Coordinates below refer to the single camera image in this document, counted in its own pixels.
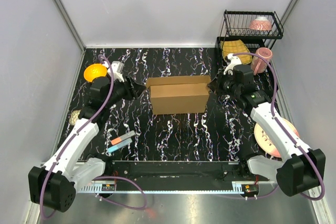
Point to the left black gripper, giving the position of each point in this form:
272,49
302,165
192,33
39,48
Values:
133,89

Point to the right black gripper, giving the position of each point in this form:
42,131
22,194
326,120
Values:
215,85

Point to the brown cardboard box sheet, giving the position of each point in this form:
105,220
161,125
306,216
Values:
178,94

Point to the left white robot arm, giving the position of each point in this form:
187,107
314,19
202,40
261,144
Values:
56,183

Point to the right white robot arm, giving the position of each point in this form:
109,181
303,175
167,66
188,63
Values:
301,168

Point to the orange bowl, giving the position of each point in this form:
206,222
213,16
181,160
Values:
94,71

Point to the pink mug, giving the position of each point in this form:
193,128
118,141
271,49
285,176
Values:
259,63

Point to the yellow woven plate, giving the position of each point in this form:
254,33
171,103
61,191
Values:
235,46

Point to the small floral patterned bowl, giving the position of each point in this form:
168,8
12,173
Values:
74,117

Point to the black marble table mat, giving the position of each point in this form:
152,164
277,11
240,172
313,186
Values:
222,133

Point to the blue marker pen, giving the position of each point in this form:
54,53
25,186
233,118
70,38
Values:
119,145

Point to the pink patterned bowl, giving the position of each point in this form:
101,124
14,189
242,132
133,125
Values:
261,23

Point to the pink round plate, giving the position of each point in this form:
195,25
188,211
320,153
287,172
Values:
265,142

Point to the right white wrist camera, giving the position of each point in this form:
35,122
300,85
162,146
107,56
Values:
233,61

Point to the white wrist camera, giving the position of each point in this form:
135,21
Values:
116,71
233,61

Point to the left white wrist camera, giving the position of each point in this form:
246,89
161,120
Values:
116,71

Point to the black wire dish rack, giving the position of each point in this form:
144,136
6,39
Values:
236,26

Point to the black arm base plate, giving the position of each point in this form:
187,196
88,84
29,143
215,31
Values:
180,176

